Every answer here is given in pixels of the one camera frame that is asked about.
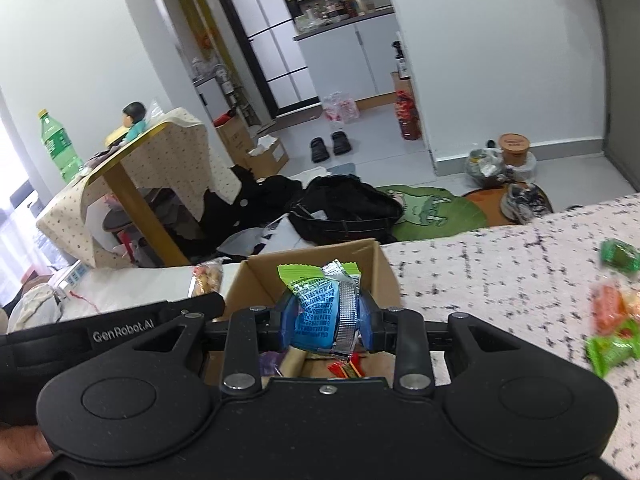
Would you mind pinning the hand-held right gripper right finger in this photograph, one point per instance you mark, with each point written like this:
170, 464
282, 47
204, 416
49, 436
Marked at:
371, 322

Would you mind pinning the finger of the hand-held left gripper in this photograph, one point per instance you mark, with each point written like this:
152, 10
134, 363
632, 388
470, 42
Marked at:
205, 305

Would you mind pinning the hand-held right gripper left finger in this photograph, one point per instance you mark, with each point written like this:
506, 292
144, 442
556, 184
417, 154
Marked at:
283, 325

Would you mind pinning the tan cracker snack packet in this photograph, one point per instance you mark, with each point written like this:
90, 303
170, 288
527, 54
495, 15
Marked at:
207, 280

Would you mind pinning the blue and green snack packet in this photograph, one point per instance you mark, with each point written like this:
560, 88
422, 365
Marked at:
317, 310

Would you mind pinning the brown cardboard box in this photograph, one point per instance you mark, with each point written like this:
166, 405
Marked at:
260, 270

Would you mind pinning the person's left hand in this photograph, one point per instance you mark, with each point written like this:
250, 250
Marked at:
22, 447

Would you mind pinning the beige cloth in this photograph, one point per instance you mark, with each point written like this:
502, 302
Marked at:
35, 307

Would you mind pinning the white power strip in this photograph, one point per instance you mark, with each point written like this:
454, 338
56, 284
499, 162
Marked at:
72, 276

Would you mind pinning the red stool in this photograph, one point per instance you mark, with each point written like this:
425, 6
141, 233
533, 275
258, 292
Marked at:
122, 235

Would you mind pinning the black clothes pile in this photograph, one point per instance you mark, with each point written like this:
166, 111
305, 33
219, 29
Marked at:
250, 200

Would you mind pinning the black backpack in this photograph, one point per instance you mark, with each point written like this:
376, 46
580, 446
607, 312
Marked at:
345, 207

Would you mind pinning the green cartoon rug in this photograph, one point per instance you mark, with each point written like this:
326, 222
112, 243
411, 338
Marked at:
435, 212

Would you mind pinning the wooden table with dotted cloth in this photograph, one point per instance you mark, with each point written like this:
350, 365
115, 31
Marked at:
170, 160

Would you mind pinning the open cardboard box with paper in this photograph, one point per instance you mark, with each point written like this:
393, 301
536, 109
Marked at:
267, 157

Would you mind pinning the orange floor mat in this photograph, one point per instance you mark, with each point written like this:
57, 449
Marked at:
487, 207

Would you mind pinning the black slipper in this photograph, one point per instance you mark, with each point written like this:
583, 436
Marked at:
341, 143
319, 150

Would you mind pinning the clear plastic rubbish bag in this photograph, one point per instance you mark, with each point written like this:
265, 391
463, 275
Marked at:
485, 165

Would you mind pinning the black-haired doll figure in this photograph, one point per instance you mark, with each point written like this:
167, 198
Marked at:
132, 122

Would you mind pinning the green plastic soda bottle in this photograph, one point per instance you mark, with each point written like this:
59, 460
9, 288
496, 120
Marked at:
60, 145

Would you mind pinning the red liquid bottle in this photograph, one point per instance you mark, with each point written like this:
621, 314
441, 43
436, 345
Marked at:
407, 115

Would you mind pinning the pink and clear plastic bag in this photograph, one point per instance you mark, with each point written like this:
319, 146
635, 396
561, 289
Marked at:
341, 108

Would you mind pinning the brown instant noodle cup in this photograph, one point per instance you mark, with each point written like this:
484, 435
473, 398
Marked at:
514, 149

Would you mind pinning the orange snack packet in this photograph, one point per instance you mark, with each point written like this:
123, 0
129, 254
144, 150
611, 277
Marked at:
612, 307

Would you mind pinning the light green snack packet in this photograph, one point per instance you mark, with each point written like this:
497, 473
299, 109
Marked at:
612, 352

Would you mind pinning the dark green snack packet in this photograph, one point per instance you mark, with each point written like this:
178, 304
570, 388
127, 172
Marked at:
622, 256

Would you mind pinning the dark spray bottle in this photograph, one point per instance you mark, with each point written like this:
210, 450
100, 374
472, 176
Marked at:
400, 62

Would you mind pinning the white kitchen cabinet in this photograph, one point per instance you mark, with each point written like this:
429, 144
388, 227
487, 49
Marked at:
345, 60

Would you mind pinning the black-framed sliding door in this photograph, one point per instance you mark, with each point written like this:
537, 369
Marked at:
270, 35

